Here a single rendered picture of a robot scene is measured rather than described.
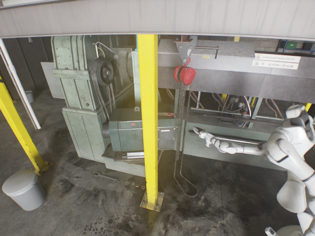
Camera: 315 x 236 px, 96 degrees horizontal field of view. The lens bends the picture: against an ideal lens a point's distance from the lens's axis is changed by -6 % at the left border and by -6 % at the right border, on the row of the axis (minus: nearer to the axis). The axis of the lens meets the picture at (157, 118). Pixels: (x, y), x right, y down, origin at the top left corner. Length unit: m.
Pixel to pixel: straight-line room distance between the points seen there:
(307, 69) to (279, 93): 0.34
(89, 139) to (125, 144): 0.64
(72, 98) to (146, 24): 1.43
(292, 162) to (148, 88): 0.86
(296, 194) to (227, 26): 1.04
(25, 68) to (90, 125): 4.28
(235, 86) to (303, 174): 1.27
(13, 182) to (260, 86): 2.86
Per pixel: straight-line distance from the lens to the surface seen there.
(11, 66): 3.44
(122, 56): 2.05
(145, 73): 0.99
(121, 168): 2.22
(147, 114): 1.10
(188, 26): 0.95
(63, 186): 2.39
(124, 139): 1.75
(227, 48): 1.94
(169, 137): 1.74
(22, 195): 2.15
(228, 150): 1.40
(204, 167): 2.36
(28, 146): 2.51
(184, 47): 1.36
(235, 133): 2.24
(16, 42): 6.03
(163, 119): 1.68
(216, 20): 0.95
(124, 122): 1.62
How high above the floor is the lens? 1.72
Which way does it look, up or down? 31 degrees down
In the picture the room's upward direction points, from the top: straight up
